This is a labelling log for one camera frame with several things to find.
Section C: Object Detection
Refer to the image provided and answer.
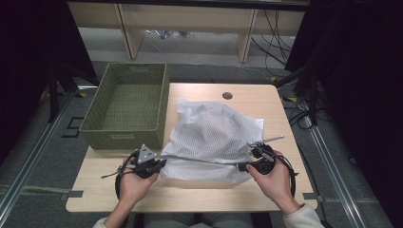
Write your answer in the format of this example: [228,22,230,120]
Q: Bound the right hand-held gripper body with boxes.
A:
[247,135,285,175]

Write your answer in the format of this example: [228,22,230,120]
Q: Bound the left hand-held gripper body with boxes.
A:
[131,143,160,179]

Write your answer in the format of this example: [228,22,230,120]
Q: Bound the green woven basket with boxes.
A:
[79,62,170,151]

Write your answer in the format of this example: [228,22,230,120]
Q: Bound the white mesh laundry bag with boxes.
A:
[160,98,265,184]

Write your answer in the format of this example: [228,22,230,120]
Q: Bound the person's left hand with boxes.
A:
[118,158,160,205]

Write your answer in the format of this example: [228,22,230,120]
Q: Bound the person's right hand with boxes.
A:
[246,151,301,216]

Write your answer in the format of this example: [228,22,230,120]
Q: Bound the grey floor tape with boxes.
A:
[302,192,326,202]
[0,184,85,201]

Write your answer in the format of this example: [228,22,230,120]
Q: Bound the person's legs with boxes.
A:
[144,212,253,228]

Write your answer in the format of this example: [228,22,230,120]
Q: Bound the black floor tape mark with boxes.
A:
[61,116,85,139]

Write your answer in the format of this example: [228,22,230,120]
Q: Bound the black metal stand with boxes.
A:
[274,67,320,126]
[47,61,99,124]

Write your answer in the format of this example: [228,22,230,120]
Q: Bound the black curtain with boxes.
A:
[0,0,98,165]
[284,0,403,228]

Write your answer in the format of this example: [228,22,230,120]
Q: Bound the clear plastic wrap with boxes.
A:
[146,28,193,40]

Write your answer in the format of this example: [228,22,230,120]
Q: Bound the black floor cables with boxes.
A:
[281,94,332,131]

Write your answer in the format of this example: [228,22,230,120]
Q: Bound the metal floor rail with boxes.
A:
[303,117,370,228]
[0,85,99,224]

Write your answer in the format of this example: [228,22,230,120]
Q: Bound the black hanging cables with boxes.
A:
[251,9,294,69]

